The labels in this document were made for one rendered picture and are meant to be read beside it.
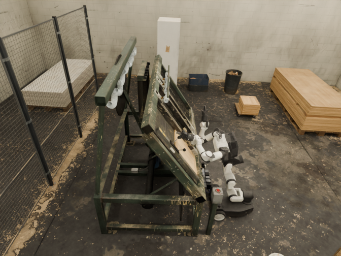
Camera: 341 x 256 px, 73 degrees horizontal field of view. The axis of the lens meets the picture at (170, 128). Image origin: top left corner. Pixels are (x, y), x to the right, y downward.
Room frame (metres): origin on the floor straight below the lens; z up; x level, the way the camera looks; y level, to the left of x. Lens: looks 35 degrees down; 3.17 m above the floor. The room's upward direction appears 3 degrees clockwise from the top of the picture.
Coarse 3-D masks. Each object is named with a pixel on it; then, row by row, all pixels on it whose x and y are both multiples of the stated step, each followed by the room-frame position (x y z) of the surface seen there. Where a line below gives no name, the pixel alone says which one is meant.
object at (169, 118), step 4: (160, 96) 2.64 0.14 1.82; (160, 100) 2.57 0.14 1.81; (160, 104) 2.59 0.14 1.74; (160, 108) 2.59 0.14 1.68; (164, 108) 2.60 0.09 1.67; (164, 112) 2.59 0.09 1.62; (168, 112) 2.63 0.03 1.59; (164, 116) 2.59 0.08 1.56; (168, 116) 2.59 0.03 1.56; (168, 120) 2.59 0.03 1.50; (172, 120) 2.59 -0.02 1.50; (172, 124) 2.59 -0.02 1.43; (176, 124) 2.59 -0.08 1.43; (176, 128) 2.59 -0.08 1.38; (180, 128) 2.64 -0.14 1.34; (180, 132) 2.59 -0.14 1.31; (184, 140) 2.59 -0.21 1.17; (188, 144) 2.60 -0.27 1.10; (192, 148) 2.60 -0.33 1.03; (192, 152) 2.60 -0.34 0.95; (196, 152) 2.60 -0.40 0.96
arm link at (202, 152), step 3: (198, 147) 2.14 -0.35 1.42; (201, 147) 2.14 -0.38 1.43; (198, 150) 2.12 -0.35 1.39; (201, 150) 2.10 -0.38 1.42; (204, 150) 2.11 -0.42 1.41; (201, 153) 2.07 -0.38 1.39; (204, 153) 2.06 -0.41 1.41; (201, 156) 2.06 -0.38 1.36; (204, 156) 2.03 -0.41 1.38; (207, 156) 2.02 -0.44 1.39; (204, 159) 2.03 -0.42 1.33; (207, 159) 2.03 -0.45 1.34
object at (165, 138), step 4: (160, 132) 2.10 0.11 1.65; (160, 136) 2.10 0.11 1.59; (164, 136) 2.10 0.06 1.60; (164, 140) 2.10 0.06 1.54; (168, 140) 2.12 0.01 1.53; (168, 144) 2.10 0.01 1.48; (176, 152) 2.10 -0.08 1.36; (180, 156) 2.11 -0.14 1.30; (184, 160) 2.13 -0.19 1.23; (184, 164) 2.11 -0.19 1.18; (188, 164) 2.15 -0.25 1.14; (188, 168) 2.11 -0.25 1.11; (192, 172) 2.11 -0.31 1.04; (196, 176) 2.11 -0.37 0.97; (196, 180) 2.11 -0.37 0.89
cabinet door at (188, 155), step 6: (174, 132) 2.53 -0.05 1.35; (174, 138) 2.40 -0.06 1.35; (174, 144) 2.27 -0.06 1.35; (180, 144) 2.41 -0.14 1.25; (180, 150) 2.27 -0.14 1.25; (186, 150) 2.45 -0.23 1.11; (186, 156) 2.31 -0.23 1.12; (192, 156) 2.50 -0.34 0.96; (192, 162) 2.37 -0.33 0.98; (192, 168) 2.23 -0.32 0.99
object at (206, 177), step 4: (204, 172) 2.41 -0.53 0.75; (208, 172) 2.41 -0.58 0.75; (204, 176) 2.34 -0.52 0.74; (208, 176) 2.32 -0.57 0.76; (204, 180) 2.26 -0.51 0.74; (208, 180) 2.24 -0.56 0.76; (204, 184) 2.19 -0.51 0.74; (208, 184) 2.17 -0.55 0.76; (208, 188) 2.16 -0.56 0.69; (208, 192) 2.17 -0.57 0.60
